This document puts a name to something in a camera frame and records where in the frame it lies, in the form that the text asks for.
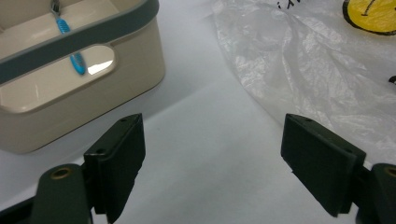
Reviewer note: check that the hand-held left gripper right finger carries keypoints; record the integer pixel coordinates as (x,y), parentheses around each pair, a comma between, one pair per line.
(320,165)

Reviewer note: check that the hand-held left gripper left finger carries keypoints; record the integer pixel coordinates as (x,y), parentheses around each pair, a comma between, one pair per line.
(118,161)

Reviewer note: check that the beige storage basket grey rim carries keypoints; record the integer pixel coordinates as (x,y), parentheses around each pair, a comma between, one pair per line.
(130,81)

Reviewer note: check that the clear plastic bag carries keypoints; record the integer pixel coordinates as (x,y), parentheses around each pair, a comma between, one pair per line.
(311,62)

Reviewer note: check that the blue toothbrush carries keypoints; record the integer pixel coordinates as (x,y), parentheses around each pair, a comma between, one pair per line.
(77,62)

